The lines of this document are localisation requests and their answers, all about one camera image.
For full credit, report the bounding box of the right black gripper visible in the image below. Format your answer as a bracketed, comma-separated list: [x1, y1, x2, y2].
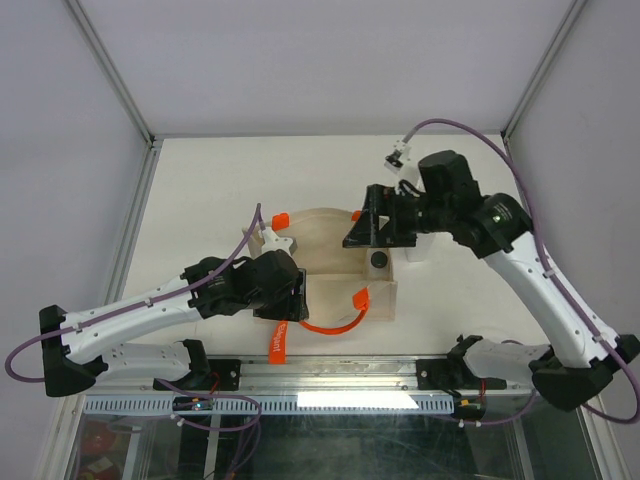
[343, 184, 454, 248]

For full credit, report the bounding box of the white bottle black cap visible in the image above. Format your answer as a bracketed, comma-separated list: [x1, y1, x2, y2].
[405, 234, 435, 263]
[365, 249, 393, 282]

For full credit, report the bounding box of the beige canvas tote bag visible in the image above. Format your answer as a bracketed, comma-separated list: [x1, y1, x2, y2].
[248, 208, 397, 337]

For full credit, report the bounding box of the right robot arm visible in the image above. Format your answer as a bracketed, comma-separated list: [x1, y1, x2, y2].
[342, 150, 639, 412]

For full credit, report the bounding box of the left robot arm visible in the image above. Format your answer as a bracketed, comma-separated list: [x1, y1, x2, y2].
[39, 249, 309, 398]

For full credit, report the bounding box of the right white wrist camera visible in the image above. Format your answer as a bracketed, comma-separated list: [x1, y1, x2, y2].
[384, 140, 419, 195]

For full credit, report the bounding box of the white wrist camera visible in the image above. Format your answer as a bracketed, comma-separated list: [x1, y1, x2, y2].
[384, 140, 419, 195]
[258, 227, 297, 257]

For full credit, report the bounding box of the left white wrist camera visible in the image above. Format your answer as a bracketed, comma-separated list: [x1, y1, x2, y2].
[258, 227, 297, 257]

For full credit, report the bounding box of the aluminium mounting rail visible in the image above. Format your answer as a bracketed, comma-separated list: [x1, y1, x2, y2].
[172, 355, 528, 395]

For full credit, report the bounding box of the white slotted cable duct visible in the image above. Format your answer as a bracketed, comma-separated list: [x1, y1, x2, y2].
[83, 391, 454, 417]

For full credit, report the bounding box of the left aluminium frame post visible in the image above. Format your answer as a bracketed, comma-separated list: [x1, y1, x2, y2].
[63, 1, 162, 303]

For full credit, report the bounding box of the aluminium frame post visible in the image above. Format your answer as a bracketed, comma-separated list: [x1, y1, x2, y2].
[63, 1, 162, 303]
[501, 0, 591, 145]

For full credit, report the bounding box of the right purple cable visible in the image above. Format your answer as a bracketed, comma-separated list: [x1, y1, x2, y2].
[402, 118, 640, 427]

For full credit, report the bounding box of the purple cable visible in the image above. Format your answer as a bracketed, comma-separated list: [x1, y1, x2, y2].
[402, 118, 640, 427]
[4, 202, 266, 385]

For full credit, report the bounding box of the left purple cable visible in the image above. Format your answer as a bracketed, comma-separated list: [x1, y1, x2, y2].
[4, 202, 266, 385]

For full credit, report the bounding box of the right aluminium frame post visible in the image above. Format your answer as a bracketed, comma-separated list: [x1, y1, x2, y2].
[501, 0, 591, 145]

